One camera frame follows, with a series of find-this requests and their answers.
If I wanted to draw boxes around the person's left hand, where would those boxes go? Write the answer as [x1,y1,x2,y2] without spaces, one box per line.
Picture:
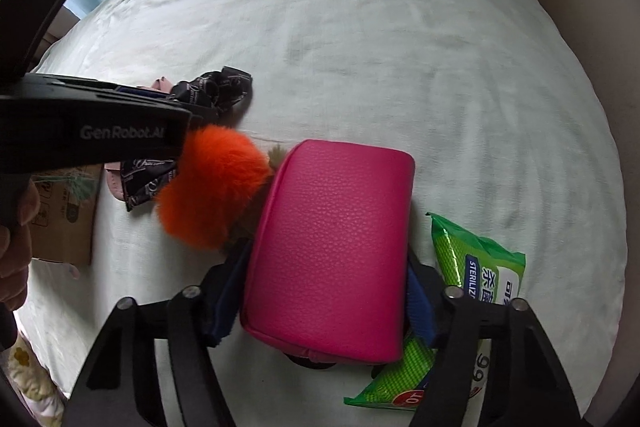
[0,182,42,314]

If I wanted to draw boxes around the black patterned cloth band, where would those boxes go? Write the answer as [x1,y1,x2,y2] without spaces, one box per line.
[120,66,254,212]

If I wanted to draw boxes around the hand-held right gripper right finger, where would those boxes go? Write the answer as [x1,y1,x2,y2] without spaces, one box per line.
[406,249,584,427]

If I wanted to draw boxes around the pale green bed blanket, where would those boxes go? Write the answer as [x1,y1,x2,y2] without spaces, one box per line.
[15,0,629,427]

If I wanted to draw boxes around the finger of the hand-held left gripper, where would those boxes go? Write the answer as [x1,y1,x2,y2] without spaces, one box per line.
[113,83,221,124]

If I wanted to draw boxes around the brown cardboard box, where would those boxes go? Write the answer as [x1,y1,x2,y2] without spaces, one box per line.
[27,164,104,267]

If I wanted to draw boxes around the floral patterned cloth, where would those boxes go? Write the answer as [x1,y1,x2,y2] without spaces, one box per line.
[0,331,67,427]

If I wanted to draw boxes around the green wet wipes packet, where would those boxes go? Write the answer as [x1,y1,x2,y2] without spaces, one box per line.
[344,212,527,411]

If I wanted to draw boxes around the pink fabric item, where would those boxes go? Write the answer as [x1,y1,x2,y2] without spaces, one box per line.
[104,77,174,204]

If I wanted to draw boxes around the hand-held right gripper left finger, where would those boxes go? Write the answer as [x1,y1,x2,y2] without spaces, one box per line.
[60,239,253,427]

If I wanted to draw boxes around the orange fluffy pompom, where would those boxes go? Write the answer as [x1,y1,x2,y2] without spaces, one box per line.
[154,124,275,253]

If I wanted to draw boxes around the pink leather pouch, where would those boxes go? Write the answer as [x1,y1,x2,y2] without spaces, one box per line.
[239,139,416,367]

